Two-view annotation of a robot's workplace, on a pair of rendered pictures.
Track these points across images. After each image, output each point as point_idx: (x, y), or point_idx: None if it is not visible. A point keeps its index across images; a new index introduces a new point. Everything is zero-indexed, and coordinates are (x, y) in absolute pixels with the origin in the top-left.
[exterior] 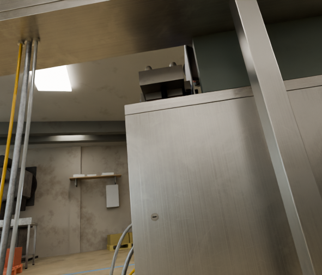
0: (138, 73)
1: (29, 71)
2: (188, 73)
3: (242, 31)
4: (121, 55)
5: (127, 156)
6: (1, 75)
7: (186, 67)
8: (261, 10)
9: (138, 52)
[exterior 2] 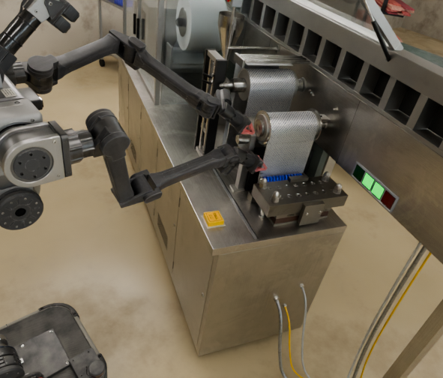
0: (347, 196)
1: (429, 251)
2: (296, 160)
3: (334, 162)
4: (360, 185)
5: (333, 253)
6: None
7: (286, 145)
8: None
9: (351, 175)
